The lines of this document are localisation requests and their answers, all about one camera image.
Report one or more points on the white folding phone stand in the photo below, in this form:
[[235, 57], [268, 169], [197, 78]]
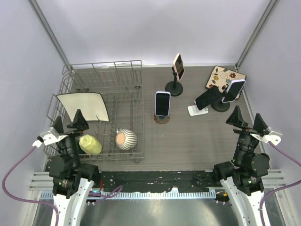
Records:
[[194, 111]]

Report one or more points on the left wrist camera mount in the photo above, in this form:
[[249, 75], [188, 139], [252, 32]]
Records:
[[48, 137]]

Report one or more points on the floral square coaster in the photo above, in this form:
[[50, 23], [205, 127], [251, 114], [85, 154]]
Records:
[[222, 77]]

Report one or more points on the white cable duct strip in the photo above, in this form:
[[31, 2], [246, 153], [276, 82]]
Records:
[[173, 194]]

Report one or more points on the pink case phone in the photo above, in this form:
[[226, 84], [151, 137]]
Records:
[[178, 66]]

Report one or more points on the white square plate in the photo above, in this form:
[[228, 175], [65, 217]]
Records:
[[92, 105]]

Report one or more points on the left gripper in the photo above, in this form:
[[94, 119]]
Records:
[[79, 121]]

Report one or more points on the lavender case phone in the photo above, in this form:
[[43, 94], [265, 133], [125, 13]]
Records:
[[162, 103]]

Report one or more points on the black mounting base plate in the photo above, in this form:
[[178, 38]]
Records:
[[186, 181]]

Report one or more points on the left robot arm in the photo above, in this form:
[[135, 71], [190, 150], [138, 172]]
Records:
[[72, 180]]

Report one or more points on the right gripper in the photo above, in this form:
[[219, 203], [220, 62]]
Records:
[[236, 118]]

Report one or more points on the grey wire dish rack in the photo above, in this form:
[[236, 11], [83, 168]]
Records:
[[121, 87]]

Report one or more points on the black case phone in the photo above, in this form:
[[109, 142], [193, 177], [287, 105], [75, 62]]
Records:
[[208, 97]]

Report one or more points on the striped round mug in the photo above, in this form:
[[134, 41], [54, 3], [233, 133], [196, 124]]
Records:
[[125, 139]]

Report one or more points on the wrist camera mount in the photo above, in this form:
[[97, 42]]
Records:
[[48, 137], [268, 136]]

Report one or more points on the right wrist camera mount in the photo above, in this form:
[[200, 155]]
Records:
[[268, 136]]

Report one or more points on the black round phone stand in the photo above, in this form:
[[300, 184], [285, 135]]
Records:
[[217, 103]]

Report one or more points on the black tall phone stand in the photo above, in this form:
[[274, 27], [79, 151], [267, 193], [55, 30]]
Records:
[[174, 87]]

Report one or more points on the wooden base phone stand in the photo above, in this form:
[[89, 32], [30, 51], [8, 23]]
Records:
[[161, 119]]

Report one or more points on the yellow faceted cup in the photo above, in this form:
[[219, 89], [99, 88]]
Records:
[[90, 145]]

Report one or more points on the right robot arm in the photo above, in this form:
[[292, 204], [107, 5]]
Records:
[[241, 177]]

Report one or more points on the purple case phone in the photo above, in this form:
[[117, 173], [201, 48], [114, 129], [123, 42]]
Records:
[[233, 90]]

